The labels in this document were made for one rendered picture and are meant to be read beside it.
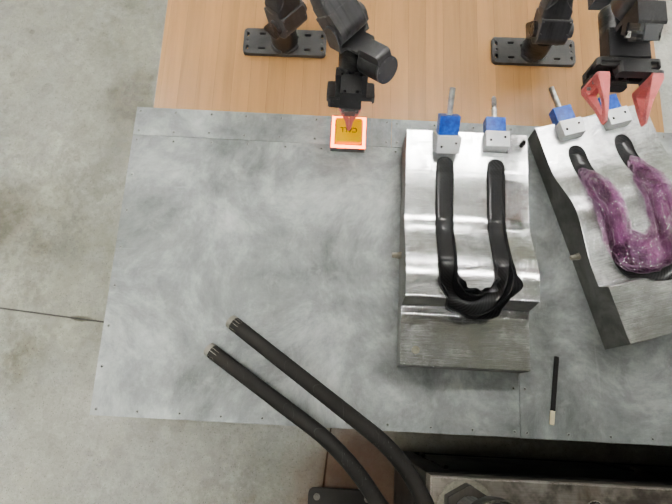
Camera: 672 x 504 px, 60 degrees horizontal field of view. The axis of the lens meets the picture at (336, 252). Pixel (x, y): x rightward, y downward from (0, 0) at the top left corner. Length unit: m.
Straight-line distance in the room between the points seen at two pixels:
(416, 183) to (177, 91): 0.61
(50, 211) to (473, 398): 1.69
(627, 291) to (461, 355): 0.35
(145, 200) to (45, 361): 1.02
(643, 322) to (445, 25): 0.82
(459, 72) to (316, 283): 0.62
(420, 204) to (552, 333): 0.39
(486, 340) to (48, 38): 2.13
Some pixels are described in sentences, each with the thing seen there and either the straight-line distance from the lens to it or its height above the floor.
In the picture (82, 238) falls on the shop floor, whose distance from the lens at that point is 2.32.
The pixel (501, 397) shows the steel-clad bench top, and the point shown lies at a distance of 1.29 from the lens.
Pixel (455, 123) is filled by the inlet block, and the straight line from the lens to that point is 1.27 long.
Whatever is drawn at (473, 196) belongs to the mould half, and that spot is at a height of 0.88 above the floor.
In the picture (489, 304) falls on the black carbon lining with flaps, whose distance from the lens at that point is 1.23.
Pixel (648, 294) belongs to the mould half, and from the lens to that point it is 1.31.
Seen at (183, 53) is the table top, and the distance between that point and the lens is 1.54.
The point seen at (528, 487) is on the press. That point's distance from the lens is 1.33.
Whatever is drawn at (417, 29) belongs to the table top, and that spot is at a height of 0.80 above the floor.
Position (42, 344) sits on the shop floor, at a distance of 2.29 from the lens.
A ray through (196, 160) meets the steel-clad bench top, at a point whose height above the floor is 0.80.
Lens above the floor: 2.04
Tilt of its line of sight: 75 degrees down
